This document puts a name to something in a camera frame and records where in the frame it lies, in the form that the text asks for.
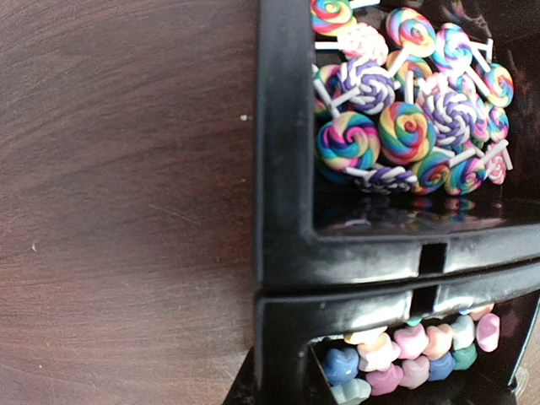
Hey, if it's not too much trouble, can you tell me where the black bin swirl lollipops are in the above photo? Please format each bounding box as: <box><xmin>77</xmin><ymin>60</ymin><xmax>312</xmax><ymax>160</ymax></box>
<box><xmin>254</xmin><ymin>1</ymin><xmax>539</xmax><ymax>290</ymax></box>

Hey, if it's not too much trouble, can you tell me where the black bin star candies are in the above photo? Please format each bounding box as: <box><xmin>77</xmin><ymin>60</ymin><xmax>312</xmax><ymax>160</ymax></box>
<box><xmin>225</xmin><ymin>266</ymin><xmax>539</xmax><ymax>404</ymax></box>

